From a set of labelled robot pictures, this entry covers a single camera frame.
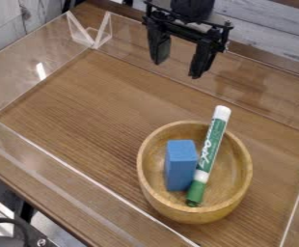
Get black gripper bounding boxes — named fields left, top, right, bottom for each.
left=144, top=0, right=233, bottom=79

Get blue foam block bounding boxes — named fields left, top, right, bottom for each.
left=164, top=140, right=199, bottom=191

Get brown wooden bowl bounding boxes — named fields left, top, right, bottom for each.
left=136, top=121, right=253, bottom=224

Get green Expo marker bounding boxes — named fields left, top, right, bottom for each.
left=185, top=105, right=232, bottom=207

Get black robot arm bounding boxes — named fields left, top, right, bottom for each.
left=143, top=0, right=233, bottom=79

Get clear acrylic tray wall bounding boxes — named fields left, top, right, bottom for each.
left=0, top=4, right=299, bottom=247

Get black cable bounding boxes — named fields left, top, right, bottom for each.
left=0, top=217, right=37, bottom=247

